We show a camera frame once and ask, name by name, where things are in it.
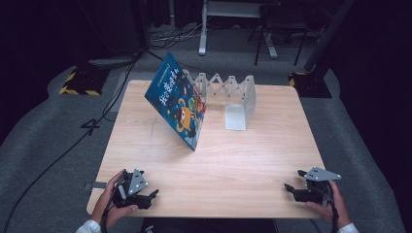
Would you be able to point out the white expandable metal book rack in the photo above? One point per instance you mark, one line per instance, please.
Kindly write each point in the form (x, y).
(238, 100)

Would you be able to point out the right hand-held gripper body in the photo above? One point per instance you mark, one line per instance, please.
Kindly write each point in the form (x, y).
(319, 184)

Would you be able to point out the person's right hand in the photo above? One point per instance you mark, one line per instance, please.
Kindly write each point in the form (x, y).
(336, 207)

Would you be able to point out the black metal chair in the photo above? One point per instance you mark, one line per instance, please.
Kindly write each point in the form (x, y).
(278, 22)

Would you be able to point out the white desk frame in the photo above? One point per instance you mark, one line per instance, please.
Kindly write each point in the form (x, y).
(203, 32)

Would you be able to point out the yellow-black striped stand base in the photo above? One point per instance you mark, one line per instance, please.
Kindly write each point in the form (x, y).
(84, 81)
(311, 85)

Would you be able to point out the person's left hand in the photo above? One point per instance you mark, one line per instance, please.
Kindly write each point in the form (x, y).
(110, 200)

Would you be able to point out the dark slanted stand pole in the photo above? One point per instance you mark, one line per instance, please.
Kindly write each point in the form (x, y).
(330, 32)

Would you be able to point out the person's dark clothing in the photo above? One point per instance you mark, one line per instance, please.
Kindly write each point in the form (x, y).
(207, 226)

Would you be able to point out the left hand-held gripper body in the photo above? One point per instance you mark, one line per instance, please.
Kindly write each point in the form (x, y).
(131, 187)

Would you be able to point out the blue illustrated children's book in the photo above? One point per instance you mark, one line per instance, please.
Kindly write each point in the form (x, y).
(178, 106)

